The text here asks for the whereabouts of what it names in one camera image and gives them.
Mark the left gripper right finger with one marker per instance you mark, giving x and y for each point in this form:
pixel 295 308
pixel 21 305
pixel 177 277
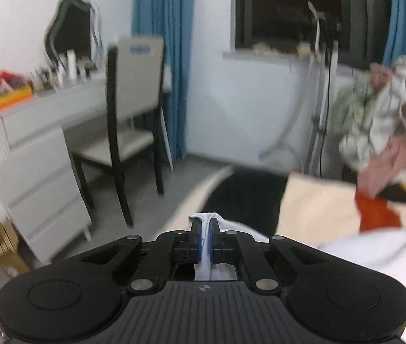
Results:
pixel 241 250

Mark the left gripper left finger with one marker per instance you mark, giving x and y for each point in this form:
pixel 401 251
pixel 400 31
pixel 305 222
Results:
pixel 170 249

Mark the white t-shirt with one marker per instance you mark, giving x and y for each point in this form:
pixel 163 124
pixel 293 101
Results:
pixel 350 297

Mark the striped fleece blanket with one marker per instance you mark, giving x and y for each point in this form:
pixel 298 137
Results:
pixel 315 212

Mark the cardboard box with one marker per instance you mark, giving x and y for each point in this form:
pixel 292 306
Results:
pixel 11 261

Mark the white dresser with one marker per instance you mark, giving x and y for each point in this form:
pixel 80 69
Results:
pixel 38 185

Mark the grey black chair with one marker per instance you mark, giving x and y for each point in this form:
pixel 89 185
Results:
pixel 134 93

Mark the green patterned garment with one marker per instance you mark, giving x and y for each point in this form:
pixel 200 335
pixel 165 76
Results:
pixel 353 109

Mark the cosmetic bottles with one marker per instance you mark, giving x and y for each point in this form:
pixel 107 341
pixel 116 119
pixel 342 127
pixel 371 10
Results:
pixel 67 70

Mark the garment steamer stand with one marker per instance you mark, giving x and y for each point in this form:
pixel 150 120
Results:
pixel 323 58

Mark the grey white hoodie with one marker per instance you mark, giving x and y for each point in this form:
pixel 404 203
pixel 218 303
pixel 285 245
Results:
pixel 356 150

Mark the orange box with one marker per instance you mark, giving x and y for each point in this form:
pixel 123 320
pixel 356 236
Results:
pixel 15 97

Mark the dark window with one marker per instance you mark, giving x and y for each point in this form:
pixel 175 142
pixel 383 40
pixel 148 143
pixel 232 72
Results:
pixel 360 27

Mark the wavy frame mirror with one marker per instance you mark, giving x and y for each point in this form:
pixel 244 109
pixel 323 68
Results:
pixel 76 25

